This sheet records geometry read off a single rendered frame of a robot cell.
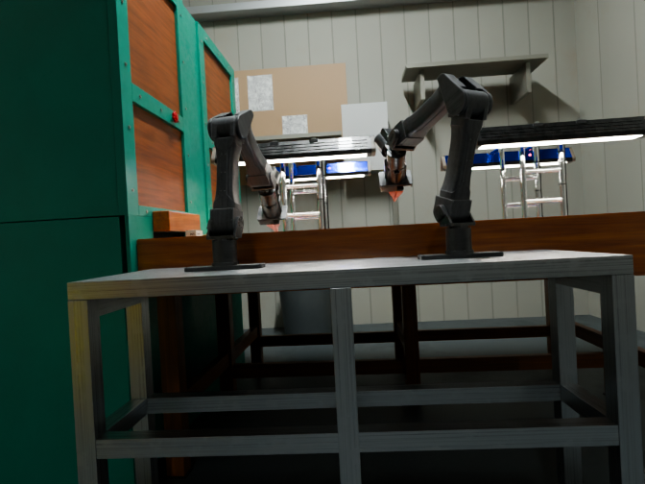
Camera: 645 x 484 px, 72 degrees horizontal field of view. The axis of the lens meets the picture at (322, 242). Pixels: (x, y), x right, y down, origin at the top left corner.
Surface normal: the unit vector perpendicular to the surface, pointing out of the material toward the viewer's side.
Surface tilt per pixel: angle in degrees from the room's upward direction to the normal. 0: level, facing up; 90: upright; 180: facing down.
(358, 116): 90
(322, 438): 90
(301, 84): 90
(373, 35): 90
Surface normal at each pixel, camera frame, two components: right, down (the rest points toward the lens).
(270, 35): -0.06, 0.01
